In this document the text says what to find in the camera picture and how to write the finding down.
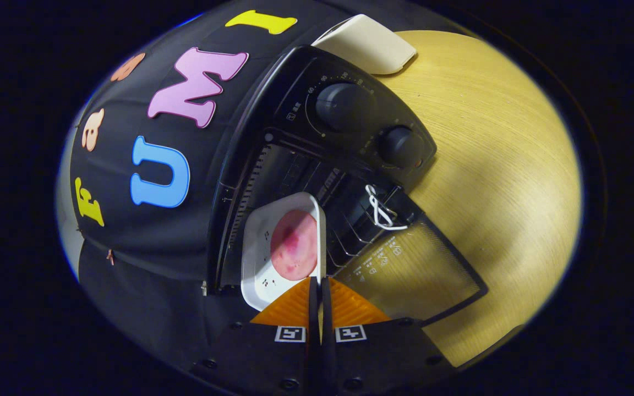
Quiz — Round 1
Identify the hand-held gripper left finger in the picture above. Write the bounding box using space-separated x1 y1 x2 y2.
193 277 323 396

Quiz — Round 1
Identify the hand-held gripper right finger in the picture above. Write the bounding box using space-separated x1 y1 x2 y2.
321 277 455 396

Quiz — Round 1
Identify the white square plate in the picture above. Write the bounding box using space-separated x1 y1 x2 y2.
240 192 327 311

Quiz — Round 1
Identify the pink round pastry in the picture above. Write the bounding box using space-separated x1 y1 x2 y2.
270 209 318 281

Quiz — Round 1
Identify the black toaster oven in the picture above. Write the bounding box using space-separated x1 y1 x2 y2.
207 45 488 328

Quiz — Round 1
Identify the white pop-up toaster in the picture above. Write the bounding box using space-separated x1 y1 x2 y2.
311 14 418 76

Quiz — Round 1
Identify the white twist tie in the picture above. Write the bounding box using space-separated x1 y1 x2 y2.
365 184 408 231

